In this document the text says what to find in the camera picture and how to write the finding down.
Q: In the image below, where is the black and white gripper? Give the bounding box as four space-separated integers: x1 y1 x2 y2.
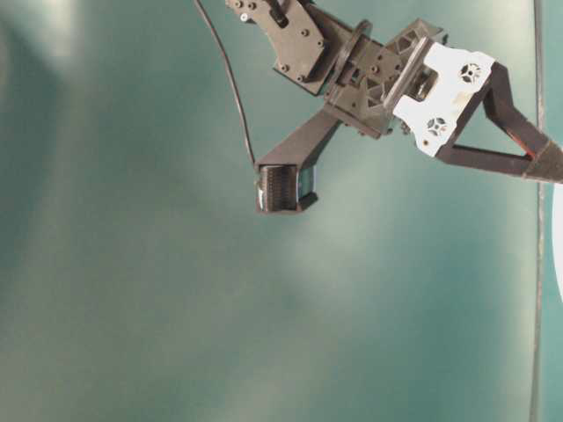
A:
325 19 562 184

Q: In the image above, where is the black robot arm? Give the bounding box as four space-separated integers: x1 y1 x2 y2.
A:
230 1 562 189

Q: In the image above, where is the white round plate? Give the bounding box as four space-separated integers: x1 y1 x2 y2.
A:
552 185 563 298

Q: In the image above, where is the thin black cable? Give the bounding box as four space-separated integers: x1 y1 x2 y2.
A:
193 0 260 167

